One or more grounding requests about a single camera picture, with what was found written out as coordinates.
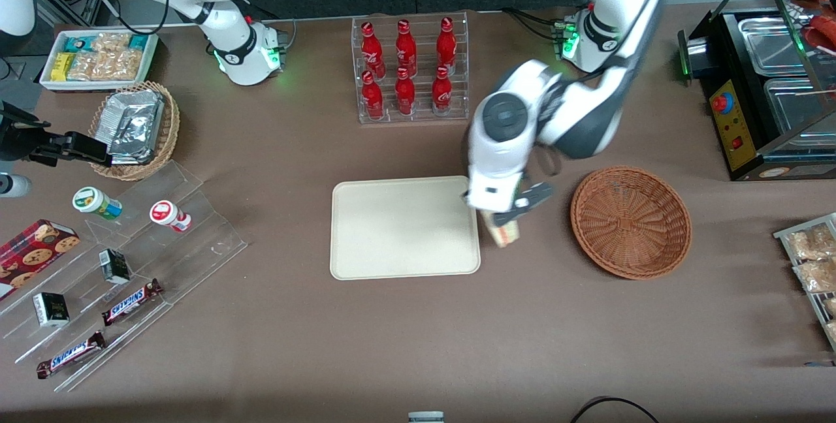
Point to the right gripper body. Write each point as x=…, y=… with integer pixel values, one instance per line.
x=27, y=143

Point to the triangular sandwich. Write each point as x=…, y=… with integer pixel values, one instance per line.
x=507, y=235

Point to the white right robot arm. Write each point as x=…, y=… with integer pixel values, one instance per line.
x=230, y=51

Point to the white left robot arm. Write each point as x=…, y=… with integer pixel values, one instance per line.
x=509, y=123

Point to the beige plastic serving tray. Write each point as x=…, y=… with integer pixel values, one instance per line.
x=405, y=227

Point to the light wicker basket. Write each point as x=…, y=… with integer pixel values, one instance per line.
x=166, y=136

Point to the round brown wicker basket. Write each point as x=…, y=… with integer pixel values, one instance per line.
x=630, y=224

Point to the green lid yoghurt cup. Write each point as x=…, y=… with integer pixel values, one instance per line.
x=95, y=202

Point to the silver foil packet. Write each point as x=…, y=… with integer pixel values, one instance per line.
x=134, y=145
x=134, y=106

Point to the white rectangular snack bin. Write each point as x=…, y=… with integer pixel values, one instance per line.
x=49, y=83

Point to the clear bag of crackers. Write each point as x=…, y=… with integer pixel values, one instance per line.
x=81, y=66
x=111, y=43
x=117, y=65

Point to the yellow snack packet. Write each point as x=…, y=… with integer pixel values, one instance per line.
x=62, y=67

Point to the red lid yoghurt cup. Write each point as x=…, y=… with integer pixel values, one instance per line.
x=166, y=214

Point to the clear acrylic bottle rack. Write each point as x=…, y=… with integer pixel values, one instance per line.
x=421, y=109

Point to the red cola bottle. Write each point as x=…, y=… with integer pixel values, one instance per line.
x=405, y=95
x=442, y=93
x=373, y=100
x=372, y=54
x=405, y=51
x=447, y=47

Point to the red tartan cookie box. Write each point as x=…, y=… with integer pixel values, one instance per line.
x=32, y=253

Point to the small teal snack packet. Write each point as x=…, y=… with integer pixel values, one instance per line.
x=138, y=42

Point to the small black carton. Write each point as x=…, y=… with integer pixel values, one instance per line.
x=115, y=267
x=51, y=309

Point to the clear acrylic stepped stand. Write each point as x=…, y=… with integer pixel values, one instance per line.
x=196, y=247

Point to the Snickers chocolate bar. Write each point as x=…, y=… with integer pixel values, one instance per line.
x=70, y=355
x=130, y=302

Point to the black food warmer cabinet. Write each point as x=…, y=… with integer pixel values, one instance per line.
x=751, y=142

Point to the clear bag of pastry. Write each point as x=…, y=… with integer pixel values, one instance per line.
x=816, y=276
x=810, y=243

